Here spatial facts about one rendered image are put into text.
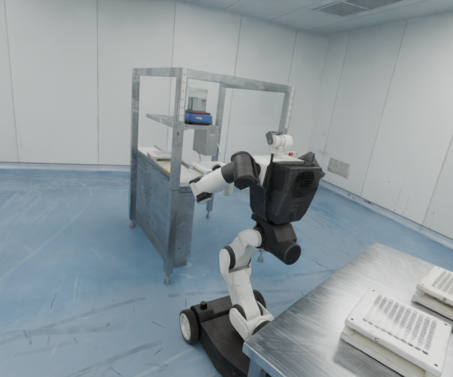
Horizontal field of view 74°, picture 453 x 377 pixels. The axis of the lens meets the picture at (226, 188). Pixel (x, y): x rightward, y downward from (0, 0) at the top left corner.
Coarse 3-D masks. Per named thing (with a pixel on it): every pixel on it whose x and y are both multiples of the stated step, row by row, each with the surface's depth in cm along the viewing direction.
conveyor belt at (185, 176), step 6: (144, 150) 323; (150, 150) 327; (156, 150) 331; (168, 168) 263; (186, 168) 271; (180, 174) 249; (186, 174) 252; (192, 174) 254; (180, 180) 233; (186, 180) 235; (180, 186) 230; (186, 186) 233
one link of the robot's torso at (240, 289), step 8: (224, 256) 180; (224, 264) 180; (224, 272) 182; (232, 272) 182; (240, 272) 185; (248, 272) 189; (224, 280) 188; (232, 280) 183; (240, 280) 182; (248, 280) 185; (232, 288) 183; (240, 288) 180; (248, 288) 183; (232, 296) 184; (240, 296) 178; (248, 296) 180; (232, 304) 185; (240, 304) 177; (248, 304) 178; (256, 304) 180; (240, 312) 174; (248, 312) 175; (256, 312) 177; (248, 320) 173
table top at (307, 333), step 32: (384, 256) 147; (320, 288) 114; (352, 288) 117; (384, 288) 120; (288, 320) 95; (320, 320) 97; (448, 320) 105; (256, 352) 82; (288, 352) 83; (320, 352) 84; (352, 352) 86; (448, 352) 90
